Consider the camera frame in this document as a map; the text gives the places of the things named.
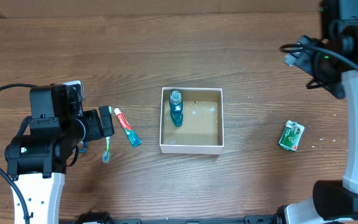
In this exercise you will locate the red Colgate toothpaste tube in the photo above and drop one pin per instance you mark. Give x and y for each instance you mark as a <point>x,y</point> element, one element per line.
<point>131,135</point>

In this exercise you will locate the green toothbrush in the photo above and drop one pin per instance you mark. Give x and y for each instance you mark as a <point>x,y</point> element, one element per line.
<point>106,153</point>

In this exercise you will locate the blue mouthwash bottle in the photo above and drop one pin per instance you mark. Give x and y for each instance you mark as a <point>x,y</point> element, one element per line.
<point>176,108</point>

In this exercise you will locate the green Dettol soap packet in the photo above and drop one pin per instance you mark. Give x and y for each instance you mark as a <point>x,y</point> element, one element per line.
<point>291,136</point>

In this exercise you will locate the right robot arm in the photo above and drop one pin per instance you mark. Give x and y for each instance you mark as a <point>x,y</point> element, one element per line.
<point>333,201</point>

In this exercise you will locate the white cardboard box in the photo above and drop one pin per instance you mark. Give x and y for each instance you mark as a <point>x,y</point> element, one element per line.
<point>202,130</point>

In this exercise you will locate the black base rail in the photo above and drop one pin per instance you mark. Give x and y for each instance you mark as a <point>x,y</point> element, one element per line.
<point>105,218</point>

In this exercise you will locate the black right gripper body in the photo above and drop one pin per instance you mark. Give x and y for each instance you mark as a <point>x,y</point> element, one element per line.
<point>305,59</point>

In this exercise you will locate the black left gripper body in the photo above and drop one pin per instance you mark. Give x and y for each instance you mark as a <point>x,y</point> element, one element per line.
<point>105,121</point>

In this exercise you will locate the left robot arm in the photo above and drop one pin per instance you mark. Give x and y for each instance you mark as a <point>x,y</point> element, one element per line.
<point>37,156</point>

